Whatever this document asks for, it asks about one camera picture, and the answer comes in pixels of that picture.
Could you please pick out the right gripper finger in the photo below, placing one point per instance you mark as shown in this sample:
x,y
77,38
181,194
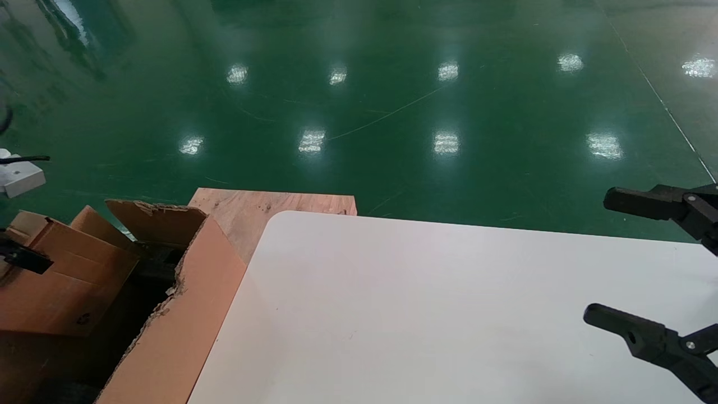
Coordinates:
x,y
645,336
645,202

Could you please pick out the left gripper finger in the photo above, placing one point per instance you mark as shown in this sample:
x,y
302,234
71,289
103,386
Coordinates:
x,y
25,259

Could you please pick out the small cardboard box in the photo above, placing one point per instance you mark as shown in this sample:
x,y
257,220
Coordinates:
x,y
84,292

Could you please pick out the large open cardboard box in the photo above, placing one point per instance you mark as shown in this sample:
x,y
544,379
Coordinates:
x,y
190,314

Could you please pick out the wooden pallet board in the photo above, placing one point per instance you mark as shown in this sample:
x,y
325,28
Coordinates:
x,y
252,213

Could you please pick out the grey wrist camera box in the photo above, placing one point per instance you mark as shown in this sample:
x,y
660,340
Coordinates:
x,y
22,179

